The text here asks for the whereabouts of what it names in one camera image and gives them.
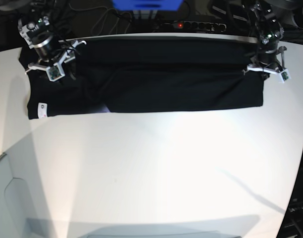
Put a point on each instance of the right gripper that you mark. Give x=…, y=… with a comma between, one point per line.
x=49, y=56

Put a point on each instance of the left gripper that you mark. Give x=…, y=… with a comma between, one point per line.
x=269, y=60

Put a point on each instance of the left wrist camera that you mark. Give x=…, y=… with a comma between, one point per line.
x=284, y=75

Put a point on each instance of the black power strip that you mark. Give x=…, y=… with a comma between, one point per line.
x=199, y=26

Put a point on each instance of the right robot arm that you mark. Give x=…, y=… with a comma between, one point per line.
x=39, y=31

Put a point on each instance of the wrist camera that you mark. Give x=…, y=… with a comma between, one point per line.
x=284, y=75
x=55, y=73

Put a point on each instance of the white shirt label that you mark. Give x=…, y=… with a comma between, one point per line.
x=42, y=110

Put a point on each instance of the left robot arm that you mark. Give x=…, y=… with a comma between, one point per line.
x=264, y=23

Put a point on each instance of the blue plastic box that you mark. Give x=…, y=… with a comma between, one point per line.
x=171, y=5

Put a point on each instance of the black T-shirt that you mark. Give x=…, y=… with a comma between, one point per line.
x=151, y=74

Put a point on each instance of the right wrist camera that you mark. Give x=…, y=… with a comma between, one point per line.
x=55, y=73

